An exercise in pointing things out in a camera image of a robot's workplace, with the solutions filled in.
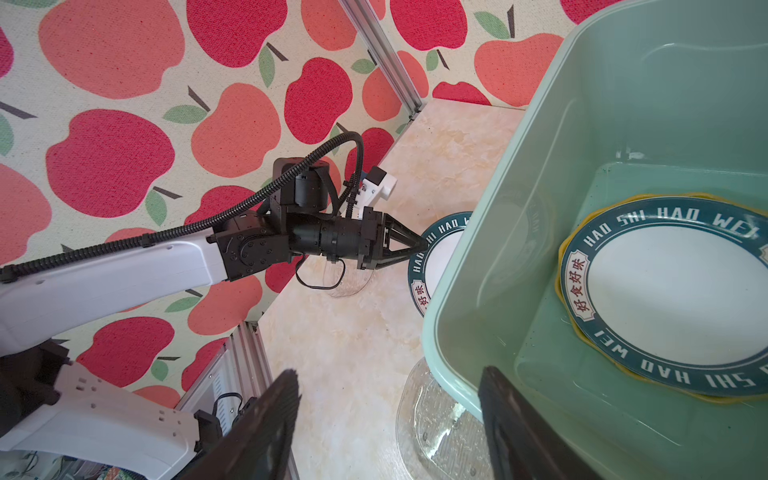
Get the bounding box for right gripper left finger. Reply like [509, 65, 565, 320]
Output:
[177, 369, 300, 480]

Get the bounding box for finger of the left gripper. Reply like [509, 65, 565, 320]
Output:
[384, 214, 428, 249]
[368, 243, 428, 270]

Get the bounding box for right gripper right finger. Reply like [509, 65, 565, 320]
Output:
[478, 366, 599, 480]

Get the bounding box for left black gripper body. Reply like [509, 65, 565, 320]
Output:
[269, 160, 390, 270]

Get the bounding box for small green rim lettered plate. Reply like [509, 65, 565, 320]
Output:
[407, 211, 472, 316]

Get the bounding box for yellow polka dot plate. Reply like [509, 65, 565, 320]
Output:
[554, 193, 768, 404]

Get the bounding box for large green rim lettered plate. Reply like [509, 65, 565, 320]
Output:
[555, 194, 767, 402]

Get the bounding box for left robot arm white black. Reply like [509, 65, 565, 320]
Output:
[1, 159, 427, 479]

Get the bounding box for light green plastic bin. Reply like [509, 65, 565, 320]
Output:
[422, 1, 767, 479]

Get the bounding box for grey clear glass plate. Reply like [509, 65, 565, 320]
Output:
[395, 359, 493, 480]

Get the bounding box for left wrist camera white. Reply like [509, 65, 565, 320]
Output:
[353, 166, 397, 219]

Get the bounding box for front aluminium rail base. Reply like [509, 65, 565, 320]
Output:
[176, 320, 301, 480]

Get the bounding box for left aluminium frame post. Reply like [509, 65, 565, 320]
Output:
[339, 0, 424, 120]

